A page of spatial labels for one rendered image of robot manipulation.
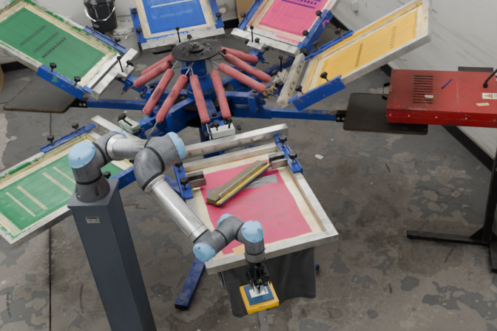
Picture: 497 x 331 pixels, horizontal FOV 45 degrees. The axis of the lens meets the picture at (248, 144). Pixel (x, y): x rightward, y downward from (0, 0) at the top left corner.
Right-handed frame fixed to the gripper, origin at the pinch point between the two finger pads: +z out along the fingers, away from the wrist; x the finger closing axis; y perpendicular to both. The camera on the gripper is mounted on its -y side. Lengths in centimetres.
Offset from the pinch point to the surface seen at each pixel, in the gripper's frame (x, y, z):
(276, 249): 13.4, -17.6, -1.4
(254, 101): 38, -138, -4
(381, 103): 109, -115, 3
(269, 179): 26, -69, 2
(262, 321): -0.4, 2.0, 16.3
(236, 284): -4.6, -26.6, 22.0
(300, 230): 27.8, -28.6, 2.2
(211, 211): -7, -56, 2
